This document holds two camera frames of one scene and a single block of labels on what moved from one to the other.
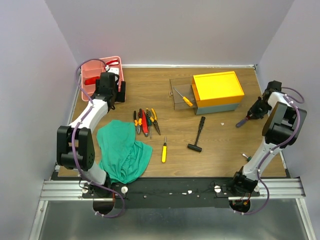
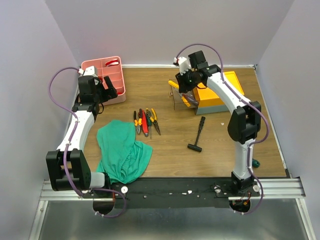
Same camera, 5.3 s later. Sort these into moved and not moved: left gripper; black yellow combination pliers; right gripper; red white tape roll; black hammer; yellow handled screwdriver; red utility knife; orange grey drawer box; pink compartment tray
Moved: right gripper; left gripper; yellow handled screwdriver
Not moved: black hammer; red white tape roll; orange grey drawer box; black yellow combination pliers; red utility knife; pink compartment tray
